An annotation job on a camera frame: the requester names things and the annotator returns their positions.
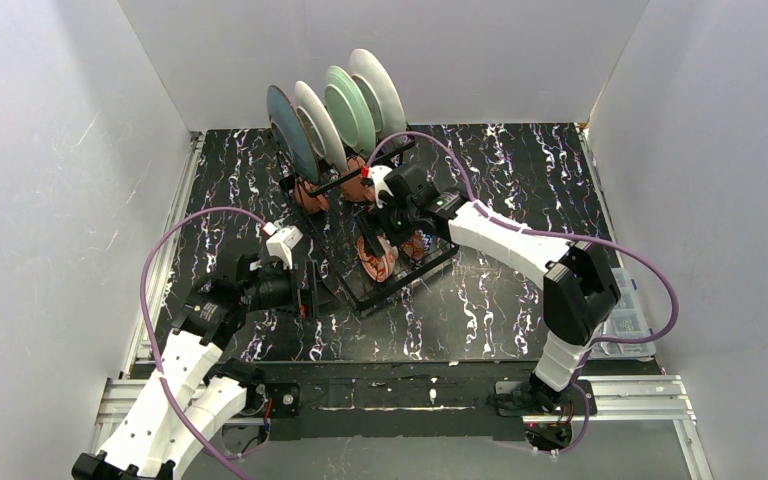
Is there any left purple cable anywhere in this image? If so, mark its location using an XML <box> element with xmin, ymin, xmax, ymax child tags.
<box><xmin>140</xmin><ymin>207</ymin><xmax>279</xmax><ymax>480</ymax></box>

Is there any red teal floral plate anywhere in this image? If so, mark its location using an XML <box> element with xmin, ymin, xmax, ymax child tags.
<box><xmin>349</xmin><ymin>48</ymin><xmax>408</xmax><ymax>140</ymax></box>

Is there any green rim lettered plate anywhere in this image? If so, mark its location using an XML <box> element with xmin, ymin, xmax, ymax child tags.
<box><xmin>294</xmin><ymin>80</ymin><xmax>349</xmax><ymax>173</ymax></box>

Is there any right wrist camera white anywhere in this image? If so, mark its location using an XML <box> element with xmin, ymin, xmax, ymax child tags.
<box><xmin>360</xmin><ymin>165</ymin><xmax>393</xmax><ymax>207</ymax></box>

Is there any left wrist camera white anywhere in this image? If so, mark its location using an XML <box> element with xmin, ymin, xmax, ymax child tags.
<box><xmin>261</xmin><ymin>222</ymin><xmax>303</xmax><ymax>270</ymax></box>

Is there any light green flower plate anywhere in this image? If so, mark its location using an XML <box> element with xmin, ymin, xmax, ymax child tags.
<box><xmin>324</xmin><ymin>65</ymin><xmax>376</xmax><ymax>157</ymax></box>

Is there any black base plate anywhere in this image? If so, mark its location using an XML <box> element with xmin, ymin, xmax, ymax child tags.
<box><xmin>258</xmin><ymin>361</ymin><xmax>598</xmax><ymax>441</ymax></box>

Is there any dark blue glazed plate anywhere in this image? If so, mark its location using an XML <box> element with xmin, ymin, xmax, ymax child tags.
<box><xmin>266</xmin><ymin>85</ymin><xmax>321</xmax><ymax>185</ymax></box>

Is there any clear plastic box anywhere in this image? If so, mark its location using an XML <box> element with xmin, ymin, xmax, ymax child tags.
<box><xmin>591</xmin><ymin>268</ymin><xmax>656</xmax><ymax>361</ymax></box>

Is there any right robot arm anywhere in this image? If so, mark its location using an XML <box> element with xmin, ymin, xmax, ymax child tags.
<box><xmin>358</xmin><ymin>165</ymin><xmax>621</xmax><ymax>413</ymax></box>

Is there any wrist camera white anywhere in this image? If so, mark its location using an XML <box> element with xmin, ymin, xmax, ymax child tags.
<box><xmin>261</xmin><ymin>222</ymin><xmax>303</xmax><ymax>270</ymax></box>
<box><xmin>360</xmin><ymin>165</ymin><xmax>393</xmax><ymax>207</ymax></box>

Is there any orange floral pattern bowl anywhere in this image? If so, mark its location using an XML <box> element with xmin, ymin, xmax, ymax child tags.
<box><xmin>356</xmin><ymin>236</ymin><xmax>398</xmax><ymax>283</ymax></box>

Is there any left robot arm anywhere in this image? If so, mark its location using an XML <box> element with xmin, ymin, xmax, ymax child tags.
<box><xmin>71</xmin><ymin>254</ymin><xmax>333</xmax><ymax>479</ymax></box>

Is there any red geometric pattern bowl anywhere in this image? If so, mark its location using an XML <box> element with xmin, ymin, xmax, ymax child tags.
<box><xmin>400</xmin><ymin>230</ymin><xmax>433</xmax><ymax>262</ymax></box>

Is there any black wire dish rack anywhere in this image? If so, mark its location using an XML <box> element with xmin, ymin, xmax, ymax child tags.
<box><xmin>269</xmin><ymin>125</ymin><xmax>459</xmax><ymax>312</ymax></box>

